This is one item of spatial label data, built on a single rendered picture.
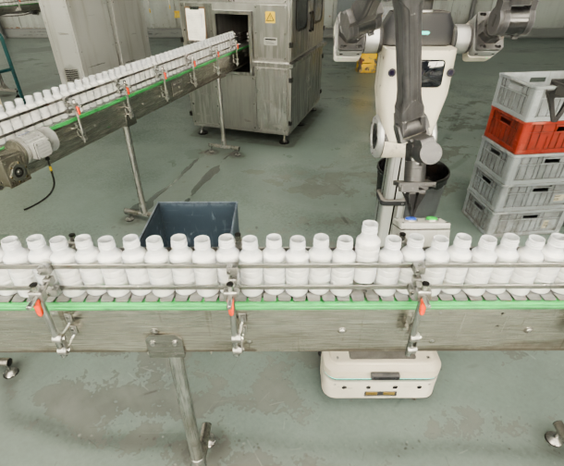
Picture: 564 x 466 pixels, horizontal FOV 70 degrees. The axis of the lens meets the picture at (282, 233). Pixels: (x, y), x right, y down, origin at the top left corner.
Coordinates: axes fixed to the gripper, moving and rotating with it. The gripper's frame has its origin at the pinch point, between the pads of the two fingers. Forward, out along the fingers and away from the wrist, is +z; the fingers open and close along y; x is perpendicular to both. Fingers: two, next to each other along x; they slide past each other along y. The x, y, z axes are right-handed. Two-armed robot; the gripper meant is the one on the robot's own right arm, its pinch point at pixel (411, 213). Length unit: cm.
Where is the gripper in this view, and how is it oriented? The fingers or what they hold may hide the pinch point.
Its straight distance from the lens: 121.1
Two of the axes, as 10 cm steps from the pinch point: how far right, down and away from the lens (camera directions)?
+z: 0.0, 9.7, 2.3
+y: 10.0, -0.1, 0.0
